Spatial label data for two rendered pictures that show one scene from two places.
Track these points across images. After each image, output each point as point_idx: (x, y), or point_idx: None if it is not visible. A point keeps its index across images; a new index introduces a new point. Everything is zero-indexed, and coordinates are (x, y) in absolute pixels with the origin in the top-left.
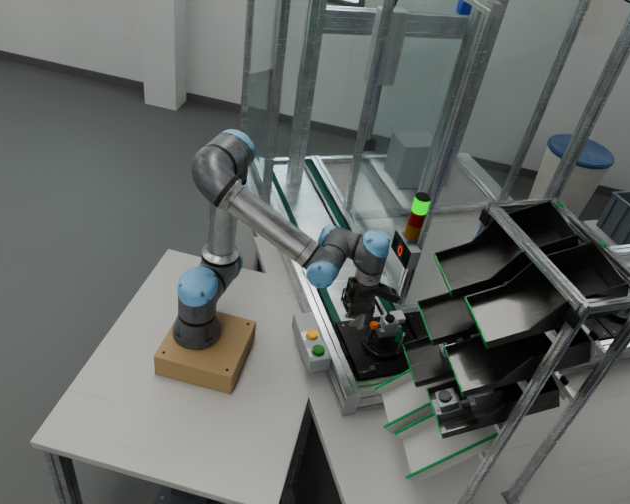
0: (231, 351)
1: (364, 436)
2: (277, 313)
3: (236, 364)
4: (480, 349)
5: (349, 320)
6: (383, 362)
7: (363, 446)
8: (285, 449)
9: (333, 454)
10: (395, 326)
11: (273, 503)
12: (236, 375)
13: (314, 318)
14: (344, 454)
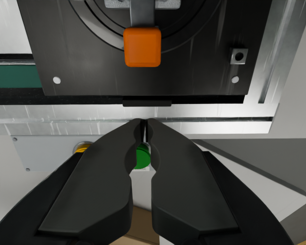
0: (114, 243)
1: (293, 78)
2: (3, 144)
3: (138, 241)
4: None
5: (32, 53)
6: (225, 1)
7: None
8: (251, 180)
9: (291, 132)
10: None
11: (301, 200)
12: (140, 219)
13: (33, 137)
14: (300, 119)
